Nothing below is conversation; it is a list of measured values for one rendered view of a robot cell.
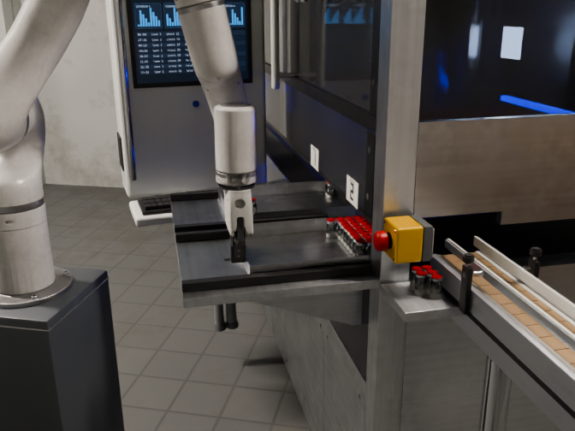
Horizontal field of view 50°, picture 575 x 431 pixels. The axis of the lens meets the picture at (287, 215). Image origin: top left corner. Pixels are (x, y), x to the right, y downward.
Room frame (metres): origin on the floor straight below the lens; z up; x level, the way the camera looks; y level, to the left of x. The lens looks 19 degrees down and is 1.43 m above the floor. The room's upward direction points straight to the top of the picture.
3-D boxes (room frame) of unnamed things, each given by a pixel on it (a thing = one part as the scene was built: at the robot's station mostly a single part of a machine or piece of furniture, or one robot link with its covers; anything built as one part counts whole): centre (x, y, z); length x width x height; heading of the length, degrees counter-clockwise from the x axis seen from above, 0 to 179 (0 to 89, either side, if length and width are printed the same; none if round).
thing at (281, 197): (1.67, 0.01, 0.90); 0.34 x 0.26 x 0.04; 102
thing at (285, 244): (1.34, -0.06, 0.90); 0.34 x 0.26 x 0.04; 103
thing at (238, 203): (1.23, 0.11, 1.03); 0.10 x 0.07 x 0.11; 12
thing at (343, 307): (1.25, 0.00, 0.79); 0.34 x 0.03 x 0.13; 102
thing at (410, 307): (1.12, -0.27, 0.87); 0.14 x 0.13 x 0.02; 102
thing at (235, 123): (1.24, 0.10, 1.17); 0.09 x 0.08 x 0.13; 5
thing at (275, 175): (2.20, 0.03, 0.73); 1.98 x 0.01 x 0.25; 12
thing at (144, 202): (1.96, 0.28, 0.82); 0.40 x 0.14 x 0.02; 109
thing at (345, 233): (1.36, -0.15, 0.90); 0.18 x 0.02 x 0.05; 12
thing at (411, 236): (1.12, -0.23, 0.99); 0.08 x 0.07 x 0.07; 102
